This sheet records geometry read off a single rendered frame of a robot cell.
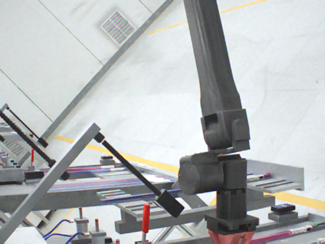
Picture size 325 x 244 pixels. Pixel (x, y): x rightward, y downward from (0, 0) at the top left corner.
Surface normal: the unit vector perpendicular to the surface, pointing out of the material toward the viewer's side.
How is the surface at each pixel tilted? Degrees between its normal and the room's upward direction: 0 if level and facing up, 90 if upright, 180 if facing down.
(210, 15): 87
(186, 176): 45
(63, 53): 90
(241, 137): 89
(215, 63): 87
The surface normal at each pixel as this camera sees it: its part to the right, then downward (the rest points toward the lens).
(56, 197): 0.38, 0.03
